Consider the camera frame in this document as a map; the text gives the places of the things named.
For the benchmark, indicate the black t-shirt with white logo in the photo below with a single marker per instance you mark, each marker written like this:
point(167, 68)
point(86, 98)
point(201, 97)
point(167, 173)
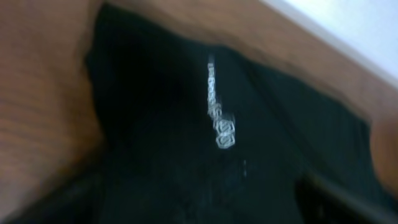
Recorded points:
point(187, 112)

